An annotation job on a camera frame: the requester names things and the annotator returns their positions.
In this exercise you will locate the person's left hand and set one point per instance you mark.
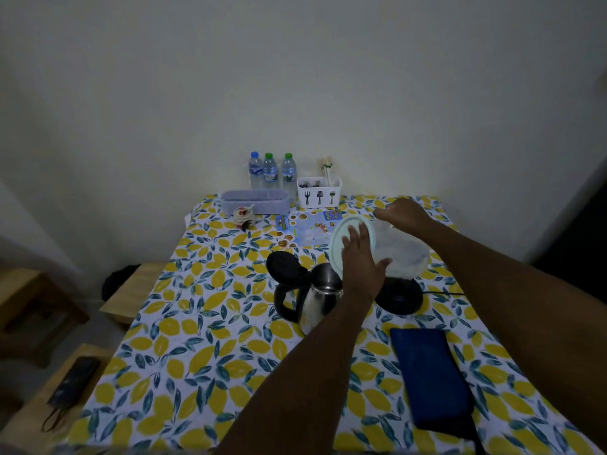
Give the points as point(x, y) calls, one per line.
point(360, 274)

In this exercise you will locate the person's right hand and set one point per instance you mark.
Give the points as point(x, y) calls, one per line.
point(408, 215)

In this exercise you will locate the person's left thumb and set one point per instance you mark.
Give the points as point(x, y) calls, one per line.
point(383, 267)

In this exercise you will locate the person's right fingers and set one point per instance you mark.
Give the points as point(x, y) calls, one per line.
point(383, 214)

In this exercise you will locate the clear plastic container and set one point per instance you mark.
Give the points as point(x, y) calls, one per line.
point(405, 255)

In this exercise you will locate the light green round lid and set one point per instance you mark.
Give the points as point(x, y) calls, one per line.
point(337, 246)

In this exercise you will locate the person's left forearm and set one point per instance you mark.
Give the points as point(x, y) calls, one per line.
point(303, 383)

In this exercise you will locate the person's right forearm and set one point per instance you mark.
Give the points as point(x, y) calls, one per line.
point(521, 307)

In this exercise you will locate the black kettle base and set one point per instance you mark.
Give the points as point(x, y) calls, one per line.
point(400, 298)

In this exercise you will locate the white cutlery holder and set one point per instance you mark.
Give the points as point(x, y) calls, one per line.
point(318, 196)

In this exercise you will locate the stainless steel electric kettle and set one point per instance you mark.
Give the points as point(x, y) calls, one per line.
point(317, 298)

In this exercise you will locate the pale chopsticks bundle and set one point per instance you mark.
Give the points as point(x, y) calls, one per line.
point(326, 168)

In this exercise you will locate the blue snack packet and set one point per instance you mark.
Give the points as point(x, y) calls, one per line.
point(310, 229)

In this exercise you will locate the green cap water bottle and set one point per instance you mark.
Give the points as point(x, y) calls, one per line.
point(270, 171)
point(289, 172)

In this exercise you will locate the dark blue folded cloth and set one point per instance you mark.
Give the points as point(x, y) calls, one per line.
point(431, 379)

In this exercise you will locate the lavender plastic container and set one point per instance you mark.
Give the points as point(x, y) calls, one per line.
point(253, 201)

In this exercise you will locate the blue cap water bottle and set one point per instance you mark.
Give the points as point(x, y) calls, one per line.
point(255, 170)

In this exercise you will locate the small white cup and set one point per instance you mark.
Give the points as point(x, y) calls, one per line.
point(243, 213)

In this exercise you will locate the lemon print tablecloth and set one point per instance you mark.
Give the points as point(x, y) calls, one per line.
point(223, 336)

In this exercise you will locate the wooden stool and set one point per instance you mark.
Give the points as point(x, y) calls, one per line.
point(28, 412)
point(28, 293)
point(135, 298)

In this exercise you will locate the black bag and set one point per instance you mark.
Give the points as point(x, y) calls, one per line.
point(116, 281)

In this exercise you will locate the black power bank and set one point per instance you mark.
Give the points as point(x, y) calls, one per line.
point(73, 381)

